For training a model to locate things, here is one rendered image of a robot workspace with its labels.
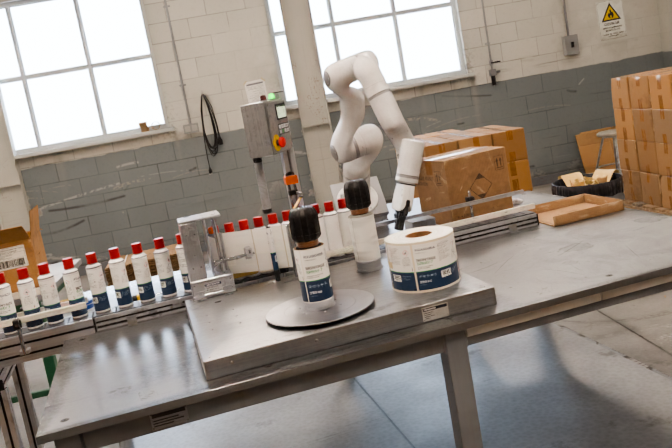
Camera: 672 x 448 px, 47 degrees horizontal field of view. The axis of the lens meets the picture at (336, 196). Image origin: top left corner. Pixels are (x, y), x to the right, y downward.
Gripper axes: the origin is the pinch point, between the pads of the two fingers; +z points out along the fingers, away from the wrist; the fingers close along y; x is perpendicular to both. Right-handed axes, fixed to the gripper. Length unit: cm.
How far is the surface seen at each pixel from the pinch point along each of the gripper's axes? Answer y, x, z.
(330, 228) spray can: 2.4, -26.5, 4.6
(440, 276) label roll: 69, -11, 7
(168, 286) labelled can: 3, -80, 32
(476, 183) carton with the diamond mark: -17.7, 36.4, -19.3
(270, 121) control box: 0, -53, -29
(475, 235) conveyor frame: 5.5, 28.4, -0.4
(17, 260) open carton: -127, -142, 53
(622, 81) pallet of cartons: -262, 263, -114
